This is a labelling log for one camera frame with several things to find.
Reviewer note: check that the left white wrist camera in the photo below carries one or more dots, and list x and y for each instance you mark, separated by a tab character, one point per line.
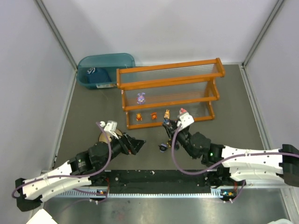
109	128

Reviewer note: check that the blue small toy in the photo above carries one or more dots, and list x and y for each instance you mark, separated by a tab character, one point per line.
166	121

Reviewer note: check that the purple rabbit toy figure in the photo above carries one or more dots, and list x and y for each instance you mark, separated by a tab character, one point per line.
141	98

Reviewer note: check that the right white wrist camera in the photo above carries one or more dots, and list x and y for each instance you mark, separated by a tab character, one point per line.
184	120

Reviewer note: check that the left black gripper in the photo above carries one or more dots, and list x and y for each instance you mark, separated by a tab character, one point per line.
128	144

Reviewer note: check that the tan rabbit toy figure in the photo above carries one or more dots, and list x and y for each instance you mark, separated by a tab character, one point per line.
167	114

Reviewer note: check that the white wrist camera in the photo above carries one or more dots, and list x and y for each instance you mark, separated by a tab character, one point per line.
184	120
109	128

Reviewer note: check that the orange tiger toy figure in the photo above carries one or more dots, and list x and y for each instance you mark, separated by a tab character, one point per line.
154	115

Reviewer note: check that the blue cap in bin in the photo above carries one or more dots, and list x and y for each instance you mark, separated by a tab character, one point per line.
96	75

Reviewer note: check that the yellow bear toy figure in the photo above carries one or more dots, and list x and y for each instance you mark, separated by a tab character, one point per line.
138	117

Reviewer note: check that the orange wooden shelf rack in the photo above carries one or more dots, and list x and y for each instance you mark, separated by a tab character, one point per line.
188	85

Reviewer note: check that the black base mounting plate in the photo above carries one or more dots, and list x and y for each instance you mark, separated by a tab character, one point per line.
161	182

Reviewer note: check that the beige round bowl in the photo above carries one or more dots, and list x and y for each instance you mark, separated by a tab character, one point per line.
102	137

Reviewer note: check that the black purple small toy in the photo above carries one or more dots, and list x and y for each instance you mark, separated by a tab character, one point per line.
163	147

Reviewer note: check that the black spiky toy figure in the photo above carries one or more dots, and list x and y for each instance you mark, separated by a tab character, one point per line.
169	143

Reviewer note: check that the pink rabbit toy figure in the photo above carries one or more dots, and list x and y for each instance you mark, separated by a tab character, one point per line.
182	111

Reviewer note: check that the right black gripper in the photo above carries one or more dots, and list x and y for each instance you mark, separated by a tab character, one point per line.
172	127

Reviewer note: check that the white object bottom left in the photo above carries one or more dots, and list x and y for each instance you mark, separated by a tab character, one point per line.
41	217

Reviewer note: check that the teal plastic bin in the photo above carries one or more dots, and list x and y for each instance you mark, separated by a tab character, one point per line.
110	62

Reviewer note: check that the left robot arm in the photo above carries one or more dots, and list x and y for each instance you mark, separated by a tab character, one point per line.
85	169

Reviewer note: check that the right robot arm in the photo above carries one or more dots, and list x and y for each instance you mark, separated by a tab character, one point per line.
280	164

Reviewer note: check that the grey slotted cable duct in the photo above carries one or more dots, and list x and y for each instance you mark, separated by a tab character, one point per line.
98	193

